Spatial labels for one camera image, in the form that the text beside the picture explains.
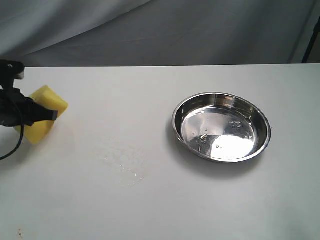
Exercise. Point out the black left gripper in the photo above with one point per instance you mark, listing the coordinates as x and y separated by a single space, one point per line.
16 110

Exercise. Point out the yellow sponge block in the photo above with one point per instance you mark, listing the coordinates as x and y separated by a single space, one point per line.
46 97

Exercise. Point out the grey backdrop cloth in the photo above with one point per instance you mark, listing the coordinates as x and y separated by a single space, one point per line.
110 33

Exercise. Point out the round stainless steel dish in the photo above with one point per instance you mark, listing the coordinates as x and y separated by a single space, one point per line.
221 127

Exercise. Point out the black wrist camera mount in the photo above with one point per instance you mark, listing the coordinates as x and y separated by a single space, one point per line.
9 72

